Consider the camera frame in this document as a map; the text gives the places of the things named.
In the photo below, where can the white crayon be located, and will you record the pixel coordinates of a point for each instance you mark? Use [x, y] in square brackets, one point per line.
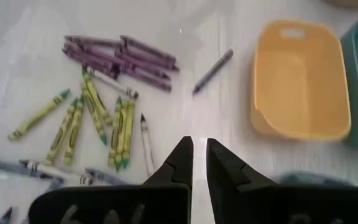
[147, 146]
[54, 170]
[110, 81]

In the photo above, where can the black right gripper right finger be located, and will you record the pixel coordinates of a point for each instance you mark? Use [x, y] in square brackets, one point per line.
[225, 171]

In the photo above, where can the yellow plastic bin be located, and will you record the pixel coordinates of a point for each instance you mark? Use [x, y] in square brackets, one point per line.
[300, 84]

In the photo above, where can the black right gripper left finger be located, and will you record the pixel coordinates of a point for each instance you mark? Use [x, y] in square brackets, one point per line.
[180, 168]

